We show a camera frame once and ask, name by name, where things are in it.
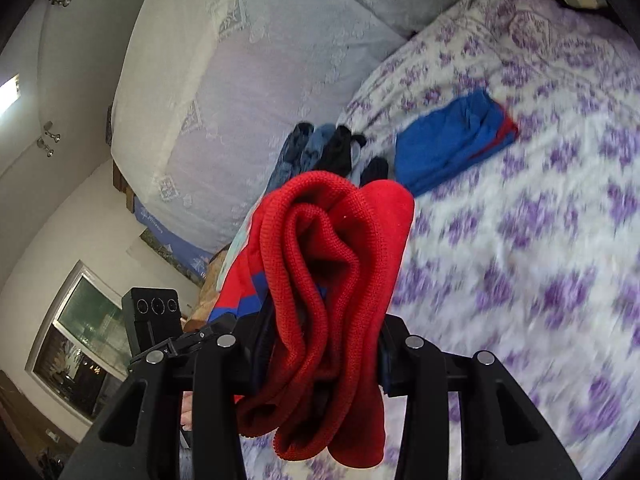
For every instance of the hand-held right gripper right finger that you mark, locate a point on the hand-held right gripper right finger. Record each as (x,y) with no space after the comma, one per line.
(415,375)

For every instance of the blue denim jeans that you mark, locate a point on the blue denim jeans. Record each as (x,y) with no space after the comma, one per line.
(300,155)

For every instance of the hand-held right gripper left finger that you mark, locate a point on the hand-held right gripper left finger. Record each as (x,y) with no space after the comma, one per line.
(215,385)

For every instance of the purple floral bedsheet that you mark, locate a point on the purple floral bedsheet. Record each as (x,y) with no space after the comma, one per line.
(525,260)

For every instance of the bright wall light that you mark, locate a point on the bright wall light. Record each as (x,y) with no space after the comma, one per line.
(9,90)

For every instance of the dark wooden furniture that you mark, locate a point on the dark wooden furniture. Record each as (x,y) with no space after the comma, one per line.
(30,415)

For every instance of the grey lace pillow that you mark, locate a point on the grey lace pillow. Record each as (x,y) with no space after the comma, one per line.
(225,110)

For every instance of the window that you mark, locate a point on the window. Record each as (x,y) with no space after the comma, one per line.
(85,320)

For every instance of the blue printed mattress side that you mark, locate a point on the blue printed mattress side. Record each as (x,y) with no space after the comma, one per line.
(170,240)

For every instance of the dark navy pants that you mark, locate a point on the dark navy pants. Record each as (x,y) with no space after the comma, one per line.
(374,170)

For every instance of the wooden bed frame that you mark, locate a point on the wooden bed frame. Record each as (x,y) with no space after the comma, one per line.
(122,182)

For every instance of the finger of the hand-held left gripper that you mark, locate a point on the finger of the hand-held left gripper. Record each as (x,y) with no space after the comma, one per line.
(192,337)

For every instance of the person's left hand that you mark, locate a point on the person's left hand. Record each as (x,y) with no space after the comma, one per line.
(186,410)

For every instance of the blue pants with red stripe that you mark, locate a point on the blue pants with red stripe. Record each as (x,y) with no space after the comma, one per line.
(440,145)

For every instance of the grey pants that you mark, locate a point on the grey pants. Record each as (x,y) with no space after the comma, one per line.
(355,170)

